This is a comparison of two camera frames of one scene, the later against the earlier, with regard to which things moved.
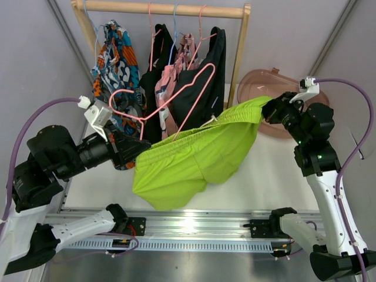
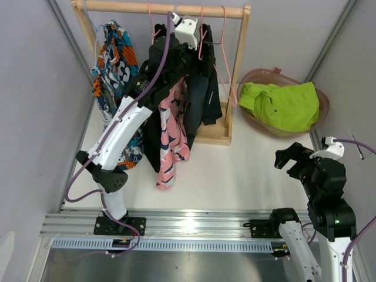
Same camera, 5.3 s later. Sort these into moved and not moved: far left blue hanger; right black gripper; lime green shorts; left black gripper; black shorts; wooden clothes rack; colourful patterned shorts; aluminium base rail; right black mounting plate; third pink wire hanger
Moved: left black gripper; lime green shorts; right black gripper
Not moved: right black mounting plate; colourful patterned shorts; black shorts; third pink wire hanger; aluminium base rail; wooden clothes rack; far left blue hanger
